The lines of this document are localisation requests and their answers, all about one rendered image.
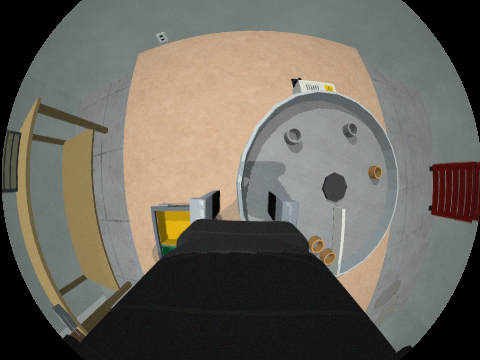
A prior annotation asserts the bronze bushing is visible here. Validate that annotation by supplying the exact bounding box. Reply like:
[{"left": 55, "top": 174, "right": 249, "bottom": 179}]
[
  {"left": 368, "top": 166, "right": 382, "bottom": 179},
  {"left": 308, "top": 236, "right": 325, "bottom": 253},
  {"left": 320, "top": 249, "right": 336, "bottom": 265}
]

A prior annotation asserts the dark grey divided bin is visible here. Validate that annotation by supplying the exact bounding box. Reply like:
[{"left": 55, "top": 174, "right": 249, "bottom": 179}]
[{"left": 151, "top": 204, "right": 190, "bottom": 259}]

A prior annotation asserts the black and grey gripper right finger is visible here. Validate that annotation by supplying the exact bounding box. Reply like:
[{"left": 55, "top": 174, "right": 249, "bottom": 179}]
[{"left": 268, "top": 192, "right": 299, "bottom": 228}]

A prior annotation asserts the grey round turntable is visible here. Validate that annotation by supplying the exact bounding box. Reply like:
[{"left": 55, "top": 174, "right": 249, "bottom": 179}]
[{"left": 236, "top": 78, "right": 399, "bottom": 277}]

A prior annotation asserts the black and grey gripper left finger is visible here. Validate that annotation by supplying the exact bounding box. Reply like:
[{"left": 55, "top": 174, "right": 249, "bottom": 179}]
[{"left": 189, "top": 190, "right": 220, "bottom": 225}]

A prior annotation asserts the grey metal sleeve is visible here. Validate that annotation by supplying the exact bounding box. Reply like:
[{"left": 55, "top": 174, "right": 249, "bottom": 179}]
[
  {"left": 342, "top": 122, "right": 358, "bottom": 138},
  {"left": 284, "top": 127, "right": 302, "bottom": 145}
]

